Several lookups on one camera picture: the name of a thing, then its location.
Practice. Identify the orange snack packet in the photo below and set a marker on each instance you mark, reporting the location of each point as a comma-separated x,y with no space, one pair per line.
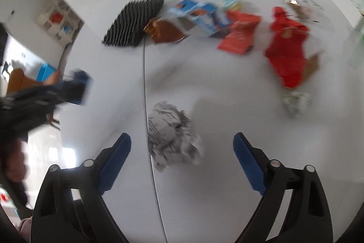
239,35

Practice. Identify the blue and white carton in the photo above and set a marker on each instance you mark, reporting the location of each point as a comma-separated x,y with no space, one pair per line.
199,18

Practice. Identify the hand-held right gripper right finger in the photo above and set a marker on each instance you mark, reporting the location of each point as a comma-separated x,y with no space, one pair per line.
250,166

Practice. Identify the brown cardboard piece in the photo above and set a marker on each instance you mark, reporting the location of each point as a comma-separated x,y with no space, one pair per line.
312,66

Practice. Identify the reddish cloth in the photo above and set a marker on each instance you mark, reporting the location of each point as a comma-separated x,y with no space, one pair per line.
24,227

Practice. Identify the pale yellow green wrapper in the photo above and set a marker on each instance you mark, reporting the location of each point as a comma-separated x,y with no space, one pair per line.
232,4

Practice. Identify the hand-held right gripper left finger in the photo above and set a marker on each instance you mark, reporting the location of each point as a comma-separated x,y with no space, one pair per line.
113,166

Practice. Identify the brown foil snack wrapper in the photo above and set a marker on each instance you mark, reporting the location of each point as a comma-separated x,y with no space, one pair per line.
165,32

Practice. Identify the red snack packet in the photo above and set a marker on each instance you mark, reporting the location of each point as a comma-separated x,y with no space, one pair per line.
287,55

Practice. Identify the blue storage box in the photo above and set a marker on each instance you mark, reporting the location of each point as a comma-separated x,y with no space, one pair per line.
45,72

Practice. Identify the person's left hand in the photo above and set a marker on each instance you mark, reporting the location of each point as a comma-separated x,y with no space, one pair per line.
12,160

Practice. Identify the white shelf unit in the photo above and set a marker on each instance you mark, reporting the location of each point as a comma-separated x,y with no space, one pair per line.
47,15

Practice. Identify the newspaper ball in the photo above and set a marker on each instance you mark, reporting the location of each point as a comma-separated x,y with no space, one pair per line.
170,134

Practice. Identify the orange wooden chair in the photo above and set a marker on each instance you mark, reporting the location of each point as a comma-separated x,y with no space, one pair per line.
20,80

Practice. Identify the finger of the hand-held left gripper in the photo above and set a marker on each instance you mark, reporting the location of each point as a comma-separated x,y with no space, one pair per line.
75,89

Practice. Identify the grey green wrapper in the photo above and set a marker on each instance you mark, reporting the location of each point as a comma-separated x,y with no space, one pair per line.
295,102

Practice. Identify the clear wrapper with brown print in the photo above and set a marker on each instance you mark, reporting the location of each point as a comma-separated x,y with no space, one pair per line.
298,5

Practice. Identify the black ribbed foam sheet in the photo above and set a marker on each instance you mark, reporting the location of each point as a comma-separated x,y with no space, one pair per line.
130,23

